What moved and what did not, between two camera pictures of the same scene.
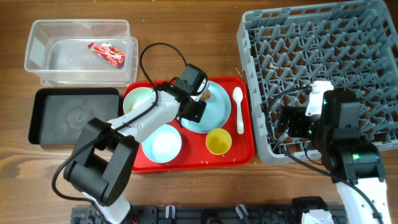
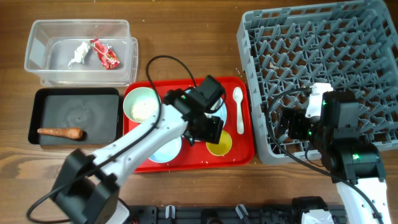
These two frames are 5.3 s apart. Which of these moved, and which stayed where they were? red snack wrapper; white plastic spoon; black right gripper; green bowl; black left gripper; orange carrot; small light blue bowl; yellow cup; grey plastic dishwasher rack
Moved: red snack wrapper; black left gripper; orange carrot
Stayed: yellow cup; green bowl; black right gripper; small light blue bowl; grey plastic dishwasher rack; white plastic spoon
